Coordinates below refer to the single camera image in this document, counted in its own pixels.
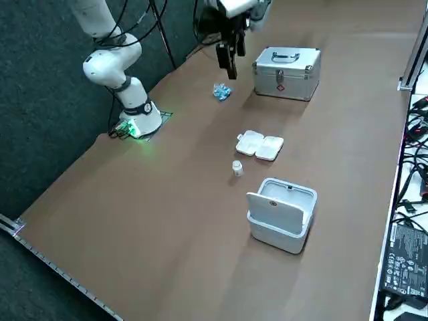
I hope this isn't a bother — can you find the black cable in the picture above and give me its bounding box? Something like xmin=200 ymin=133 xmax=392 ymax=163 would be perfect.
xmin=92 ymin=0 xmax=168 ymax=47

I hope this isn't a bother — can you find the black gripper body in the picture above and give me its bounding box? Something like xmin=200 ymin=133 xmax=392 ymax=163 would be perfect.
xmin=219 ymin=12 xmax=252 ymax=44

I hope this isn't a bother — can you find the black stand pole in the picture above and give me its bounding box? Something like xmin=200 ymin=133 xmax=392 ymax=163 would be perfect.
xmin=150 ymin=0 xmax=177 ymax=70

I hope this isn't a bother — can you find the silver aluminium first-aid case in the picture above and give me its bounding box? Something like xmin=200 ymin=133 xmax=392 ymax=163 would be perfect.
xmin=251 ymin=46 xmax=322 ymax=102

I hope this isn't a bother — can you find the aluminium table edge rail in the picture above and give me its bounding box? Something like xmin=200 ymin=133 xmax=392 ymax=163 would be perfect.
xmin=0 ymin=213 xmax=122 ymax=321

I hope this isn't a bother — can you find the white open pill box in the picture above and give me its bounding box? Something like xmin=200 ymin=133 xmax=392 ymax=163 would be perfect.
xmin=235 ymin=130 xmax=285 ymax=163

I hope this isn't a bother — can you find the white lidded plastic bin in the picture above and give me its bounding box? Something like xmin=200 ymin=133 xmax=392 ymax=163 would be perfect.
xmin=245 ymin=177 xmax=318 ymax=255

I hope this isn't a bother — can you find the aluminium frame post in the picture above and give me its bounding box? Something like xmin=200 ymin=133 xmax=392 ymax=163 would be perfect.
xmin=397 ymin=6 xmax=428 ymax=92

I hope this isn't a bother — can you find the black labelled power adapter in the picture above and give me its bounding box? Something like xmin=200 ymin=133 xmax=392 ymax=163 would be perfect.
xmin=381 ymin=222 xmax=428 ymax=297

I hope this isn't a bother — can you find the blue pill blister packet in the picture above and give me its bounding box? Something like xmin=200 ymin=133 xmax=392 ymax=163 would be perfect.
xmin=213 ymin=82 xmax=233 ymax=103

